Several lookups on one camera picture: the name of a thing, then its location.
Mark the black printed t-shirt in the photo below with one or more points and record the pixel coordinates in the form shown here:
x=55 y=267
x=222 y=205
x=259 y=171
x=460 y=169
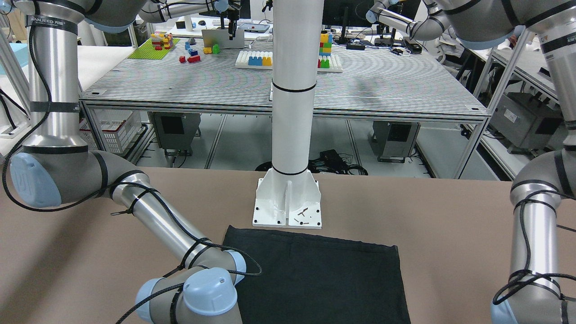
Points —
x=311 y=279

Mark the green lego baseplate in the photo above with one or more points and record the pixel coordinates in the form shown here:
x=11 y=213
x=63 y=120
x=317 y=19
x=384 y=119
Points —
x=147 y=51

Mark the white block tray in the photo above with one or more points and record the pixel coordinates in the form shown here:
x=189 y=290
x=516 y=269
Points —
x=254 y=59

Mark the grey control box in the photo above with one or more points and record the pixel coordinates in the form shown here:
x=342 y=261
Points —
x=175 y=131

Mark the striped neighbouring work table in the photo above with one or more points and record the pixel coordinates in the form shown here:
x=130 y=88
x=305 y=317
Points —
x=374 y=85

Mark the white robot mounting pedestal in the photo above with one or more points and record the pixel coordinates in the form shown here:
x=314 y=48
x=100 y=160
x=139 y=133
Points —
x=288 y=196

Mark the white plastic basket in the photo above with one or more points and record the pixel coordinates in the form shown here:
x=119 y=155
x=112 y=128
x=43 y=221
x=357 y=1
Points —
x=118 y=128

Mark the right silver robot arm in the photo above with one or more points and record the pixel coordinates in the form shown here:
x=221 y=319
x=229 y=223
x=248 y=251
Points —
x=51 y=167

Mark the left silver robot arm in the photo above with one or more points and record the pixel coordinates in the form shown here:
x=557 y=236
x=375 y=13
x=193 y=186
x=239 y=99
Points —
x=532 y=294

